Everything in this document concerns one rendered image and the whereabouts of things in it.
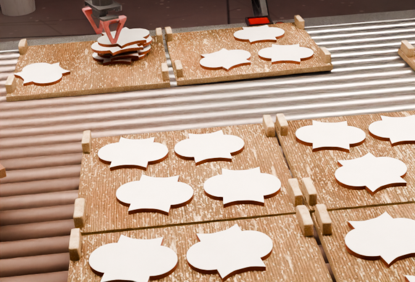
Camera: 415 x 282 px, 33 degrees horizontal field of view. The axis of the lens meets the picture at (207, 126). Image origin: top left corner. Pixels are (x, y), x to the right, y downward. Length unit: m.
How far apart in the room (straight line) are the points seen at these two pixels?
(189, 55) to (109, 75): 0.24
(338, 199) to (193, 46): 0.85
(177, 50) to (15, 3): 3.62
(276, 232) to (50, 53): 1.05
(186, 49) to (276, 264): 0.98
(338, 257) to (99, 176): 0.51
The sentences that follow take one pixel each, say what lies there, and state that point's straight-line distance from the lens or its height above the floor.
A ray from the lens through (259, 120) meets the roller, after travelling 1.63.
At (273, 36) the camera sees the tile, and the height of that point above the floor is 0.95.
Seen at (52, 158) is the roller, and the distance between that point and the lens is 1.54.
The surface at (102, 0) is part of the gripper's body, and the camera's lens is 1.89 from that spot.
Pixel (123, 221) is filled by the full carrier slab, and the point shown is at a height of 0.94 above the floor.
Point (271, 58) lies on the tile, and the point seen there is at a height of 0.94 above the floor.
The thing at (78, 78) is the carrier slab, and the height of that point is 0.94.
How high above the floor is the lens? 1.66
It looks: 28 degrees down
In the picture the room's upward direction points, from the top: 3 degrees counter-clockwise
